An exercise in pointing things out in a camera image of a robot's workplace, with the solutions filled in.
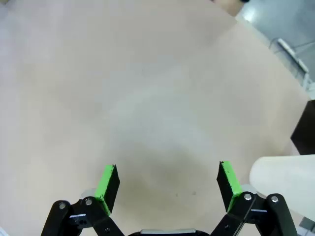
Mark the black open box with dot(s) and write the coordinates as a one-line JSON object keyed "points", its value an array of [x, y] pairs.
{"points": [[305, 130]]}

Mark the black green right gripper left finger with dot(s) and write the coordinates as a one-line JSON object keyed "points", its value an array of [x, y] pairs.
{"points": [[108, 186]]}

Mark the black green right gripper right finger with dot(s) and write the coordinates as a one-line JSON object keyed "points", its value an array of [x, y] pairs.
{"points": [[231, 184]]}

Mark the tall white paper cup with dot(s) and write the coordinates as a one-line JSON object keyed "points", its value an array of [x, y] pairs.
{"points": [[285, 179]]}

